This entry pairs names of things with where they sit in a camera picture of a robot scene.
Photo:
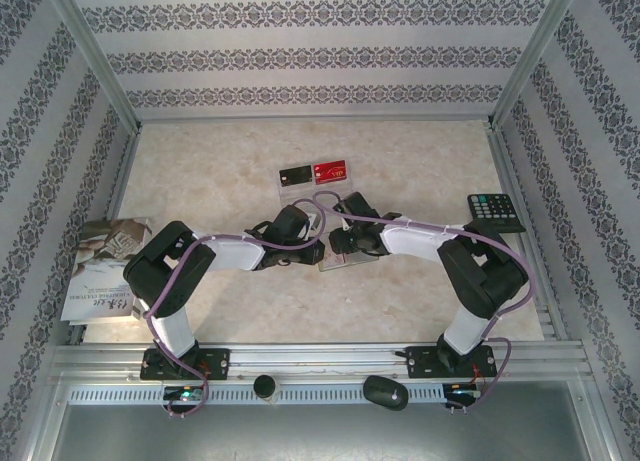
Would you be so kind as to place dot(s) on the clear card holder case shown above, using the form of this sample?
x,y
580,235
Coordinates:
x,y
357,261

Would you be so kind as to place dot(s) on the red VIP credit card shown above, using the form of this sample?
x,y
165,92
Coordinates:
x,y
330,172

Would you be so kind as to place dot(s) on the black credit card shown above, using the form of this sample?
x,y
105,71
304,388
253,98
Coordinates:
x,y
296,175

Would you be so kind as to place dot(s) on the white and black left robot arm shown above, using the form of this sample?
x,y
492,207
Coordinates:
x,y
230,251

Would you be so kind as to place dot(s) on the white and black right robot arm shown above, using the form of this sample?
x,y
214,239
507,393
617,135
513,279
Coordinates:
x,y
415,238

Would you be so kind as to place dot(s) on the clear acrylic tray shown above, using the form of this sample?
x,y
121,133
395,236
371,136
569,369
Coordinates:
x,y
300,193

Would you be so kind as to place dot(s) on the black calculator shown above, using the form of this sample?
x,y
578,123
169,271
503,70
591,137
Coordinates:
x,y
492,206

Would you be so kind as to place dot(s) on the small jar with black lid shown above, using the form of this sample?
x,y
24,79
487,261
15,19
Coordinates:
x,y
265,387

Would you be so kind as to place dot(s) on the black computer mouse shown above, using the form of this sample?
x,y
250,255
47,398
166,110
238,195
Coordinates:
x,y
384,392

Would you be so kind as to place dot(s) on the grey metal panel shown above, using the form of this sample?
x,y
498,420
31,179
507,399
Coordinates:
x,y
320,436

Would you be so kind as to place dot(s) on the right control board green light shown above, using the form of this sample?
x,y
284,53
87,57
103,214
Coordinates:
x,y
462,391

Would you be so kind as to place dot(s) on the control board green light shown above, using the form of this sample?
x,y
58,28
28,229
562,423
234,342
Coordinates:
x,y
185,394
462,391

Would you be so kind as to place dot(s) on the left control board green light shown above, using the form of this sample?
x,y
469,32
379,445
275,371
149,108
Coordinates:
x,y
185,394

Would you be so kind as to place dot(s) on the magazine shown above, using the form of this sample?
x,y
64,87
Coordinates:
x,y
100,251

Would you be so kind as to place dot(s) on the aluminium mounting rail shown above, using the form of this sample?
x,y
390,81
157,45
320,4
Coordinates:
x,y
320,356

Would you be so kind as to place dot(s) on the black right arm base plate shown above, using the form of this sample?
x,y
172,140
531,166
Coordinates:
x,y
420,363

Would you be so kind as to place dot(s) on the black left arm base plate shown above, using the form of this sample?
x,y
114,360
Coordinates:
x,y
217,363

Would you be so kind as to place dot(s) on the aluminium side rail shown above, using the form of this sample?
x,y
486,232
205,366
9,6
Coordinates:
x,y
123,176
510,181

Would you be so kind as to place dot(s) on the aluminium frame post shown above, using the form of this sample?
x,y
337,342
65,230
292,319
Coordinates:
x,y
524,66
104,66

